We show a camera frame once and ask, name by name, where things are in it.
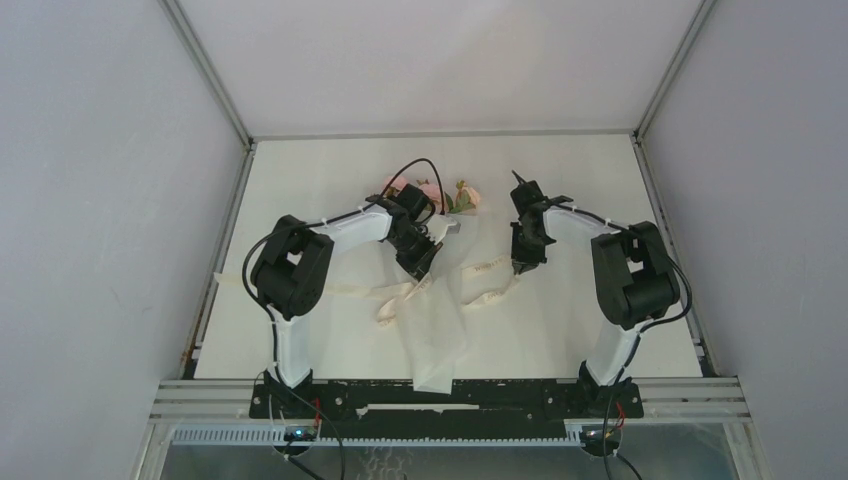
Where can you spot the white wrapping paper sheet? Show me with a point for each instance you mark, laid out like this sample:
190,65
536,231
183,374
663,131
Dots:
432,352

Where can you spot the circuit board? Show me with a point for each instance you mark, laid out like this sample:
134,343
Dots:
596,435
300,435

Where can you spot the pink flower one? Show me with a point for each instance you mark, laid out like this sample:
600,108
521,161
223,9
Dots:
440,198

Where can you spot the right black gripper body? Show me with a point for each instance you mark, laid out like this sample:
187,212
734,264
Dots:
524,247

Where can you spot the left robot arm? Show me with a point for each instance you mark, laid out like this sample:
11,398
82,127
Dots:
285,272

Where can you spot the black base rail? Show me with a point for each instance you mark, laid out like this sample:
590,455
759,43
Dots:
474,408

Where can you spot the right circuit board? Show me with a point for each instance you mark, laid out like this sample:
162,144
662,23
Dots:
596,435

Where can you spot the pink flower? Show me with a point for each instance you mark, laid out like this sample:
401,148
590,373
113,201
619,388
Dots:
467,199

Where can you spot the pink flower two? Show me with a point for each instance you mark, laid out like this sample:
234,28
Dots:
394,185

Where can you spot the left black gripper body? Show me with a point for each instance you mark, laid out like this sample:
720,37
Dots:
414,249

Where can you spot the white slotted cable duct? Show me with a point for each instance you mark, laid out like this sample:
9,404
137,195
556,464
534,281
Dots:
266,435

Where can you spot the left circuit board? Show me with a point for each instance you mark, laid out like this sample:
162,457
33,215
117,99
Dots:
300,435

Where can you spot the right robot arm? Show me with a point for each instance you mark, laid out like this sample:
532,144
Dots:
638,285

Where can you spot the cream ribbon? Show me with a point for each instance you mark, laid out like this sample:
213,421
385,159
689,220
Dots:
371,291

